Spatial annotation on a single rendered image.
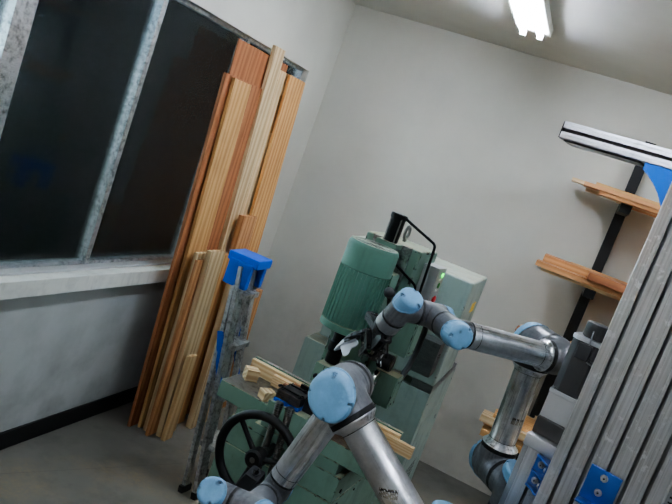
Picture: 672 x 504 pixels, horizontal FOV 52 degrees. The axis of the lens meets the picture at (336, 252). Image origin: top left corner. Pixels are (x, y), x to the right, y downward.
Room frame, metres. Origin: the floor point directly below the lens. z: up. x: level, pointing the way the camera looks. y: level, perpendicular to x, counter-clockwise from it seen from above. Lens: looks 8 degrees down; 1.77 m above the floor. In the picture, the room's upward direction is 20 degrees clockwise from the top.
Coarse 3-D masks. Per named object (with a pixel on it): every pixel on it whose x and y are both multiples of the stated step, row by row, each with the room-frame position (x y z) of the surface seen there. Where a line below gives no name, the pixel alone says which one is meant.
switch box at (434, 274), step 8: (432, 264) 2.50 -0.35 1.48; (424, 272) 2.47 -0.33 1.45; (432, 272) 2.46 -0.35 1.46; (440, 272) 2.46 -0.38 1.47; (432, 280) 2.45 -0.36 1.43; (416, 288) 2.47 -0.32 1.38; (424, 288) 2.46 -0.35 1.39; (432, 288) 2.45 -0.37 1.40; (424, 296) 2.46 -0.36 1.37; (432, 296) 2.48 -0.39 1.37
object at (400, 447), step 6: (276, 378) 2.32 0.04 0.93; (282, 378) 2.32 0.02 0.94; (270, 384) 2.32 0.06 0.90; (276, 384) 2.31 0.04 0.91; (282, 384) 2.30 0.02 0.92; (384, 432) 2.16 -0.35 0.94; (390, 438) 2.15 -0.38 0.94; (396, 438) 2.15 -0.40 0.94; (390, 444) 2.14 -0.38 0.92; (396, 444) 2.14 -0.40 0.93; (402, 444) 2.13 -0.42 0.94; (408, 444) 2.14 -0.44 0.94; (396, 450) 2.13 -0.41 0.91; (402, 450) 2.13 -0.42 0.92; (408, 450) 2.12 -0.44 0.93; (408, 456) 2.12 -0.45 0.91
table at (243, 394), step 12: (228, 384) 2.21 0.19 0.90; (240, 384) 2.23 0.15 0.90; (252, 384) 2.27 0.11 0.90; (264, 384) 2.31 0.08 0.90; (228, 396) 2.20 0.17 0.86; (240, 396) 2.19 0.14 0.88; (252, 396) 2.17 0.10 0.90; (252, 408) 2.16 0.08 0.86; (264, 408) 2.15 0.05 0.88; (264, 432) 2.04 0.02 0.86; (336, 444) 2.05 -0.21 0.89; (336, 456) 2.04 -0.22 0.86; (348, 456) 2.03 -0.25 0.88; (348, 468) 2.02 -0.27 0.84; (360, 468) 2.01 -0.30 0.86
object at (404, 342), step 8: (408, 328) 2.36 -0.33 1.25; (416, 328) 2.35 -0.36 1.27; (400, 336) 2.36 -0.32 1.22; (408, 336) 2.35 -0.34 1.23; (416, 336) 2.38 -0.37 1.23; (392, 344) 2.37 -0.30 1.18; (400, 344) 2.36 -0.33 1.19; (408, 344) 2.35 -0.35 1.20; (392, 352) 2.37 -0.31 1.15; (400, 352) 2.36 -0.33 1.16; (408, 352) 2.36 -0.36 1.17
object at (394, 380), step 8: (376, 368) 2.36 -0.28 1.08; (384, 376) 2.34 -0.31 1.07; (392, 376) 2.33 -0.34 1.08; (400, 376) 2.36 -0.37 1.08; (384, 384) 2.34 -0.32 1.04; (392, 384) 2.33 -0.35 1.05; (400, 384) 2.38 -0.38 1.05; (376, 392) 2.35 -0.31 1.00; (384, 392) 2.34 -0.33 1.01; (392, 392) 2.33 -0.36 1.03; (376, 400) 2.34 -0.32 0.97; (384, 400) 2.33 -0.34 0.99; (392, 400) 2.35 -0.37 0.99
